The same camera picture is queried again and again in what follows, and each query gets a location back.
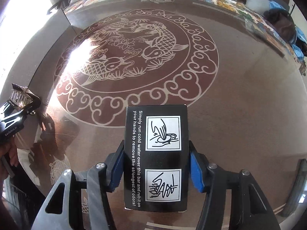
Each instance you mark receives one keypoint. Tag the black printed box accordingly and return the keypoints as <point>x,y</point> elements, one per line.
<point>134,163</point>

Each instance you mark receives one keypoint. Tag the rhinestone bow hair clip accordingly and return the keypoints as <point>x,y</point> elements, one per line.
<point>22,95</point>

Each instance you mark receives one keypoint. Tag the brown bag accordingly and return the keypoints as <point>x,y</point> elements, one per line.
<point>280,25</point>

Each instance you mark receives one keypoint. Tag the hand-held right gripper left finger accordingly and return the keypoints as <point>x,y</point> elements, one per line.
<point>118,172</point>

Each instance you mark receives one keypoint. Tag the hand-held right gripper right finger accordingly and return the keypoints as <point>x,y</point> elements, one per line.
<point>195,170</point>

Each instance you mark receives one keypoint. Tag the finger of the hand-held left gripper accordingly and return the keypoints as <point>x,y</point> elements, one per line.
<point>6,111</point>
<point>32,107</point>

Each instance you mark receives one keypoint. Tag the person's left hand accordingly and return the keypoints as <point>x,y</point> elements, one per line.
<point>9,153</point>

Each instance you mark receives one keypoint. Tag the blue cloth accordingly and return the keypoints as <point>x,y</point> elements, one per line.
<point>301,40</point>

